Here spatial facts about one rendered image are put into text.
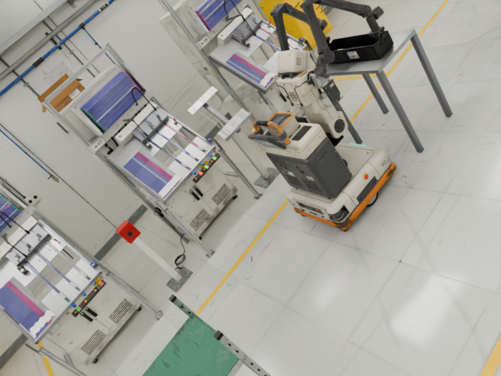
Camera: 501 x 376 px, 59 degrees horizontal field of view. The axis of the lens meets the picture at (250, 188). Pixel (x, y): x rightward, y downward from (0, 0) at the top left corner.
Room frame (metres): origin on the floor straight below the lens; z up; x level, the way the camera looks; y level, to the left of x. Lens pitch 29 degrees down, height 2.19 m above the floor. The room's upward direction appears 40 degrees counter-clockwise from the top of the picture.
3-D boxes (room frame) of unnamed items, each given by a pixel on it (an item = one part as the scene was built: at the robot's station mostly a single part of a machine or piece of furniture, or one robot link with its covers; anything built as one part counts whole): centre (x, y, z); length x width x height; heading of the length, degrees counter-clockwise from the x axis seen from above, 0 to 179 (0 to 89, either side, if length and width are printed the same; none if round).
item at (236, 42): (4.55, -0.89, 0.65); 1.01 x 0.73 x 1.29; 20
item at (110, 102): (4.12, 0.45, 1.52); 0.51 x 0.13 x 0.27; 110
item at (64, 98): (4.36, 0.66, 1.82); 0.68 x 0.30 x 0.20; 110
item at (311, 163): (2.83, -0.48, 0.59); 0.55 x 0.34 x 0.83; 16
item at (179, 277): (3.52, 1.06, 0.39); 0.24 x 0.24 x 0.78; 20
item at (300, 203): (2.75, -0.26, 0.23); 0.41 x 0.02 x 0.08; 16
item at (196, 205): (4.21, 0.55, 0.31); 0.70 x 0.65 x 0.62; 110
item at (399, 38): (3.07, -1.31, 0.40); 0.70 x 0.45 x 0.80; 16
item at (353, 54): (3.07, -1.29, 0.86); 0.57 x 0.17 x 0.11; 16
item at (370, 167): (2.86, -0.56, 0.16); 0.67 x 0.64 x 0.25; 106
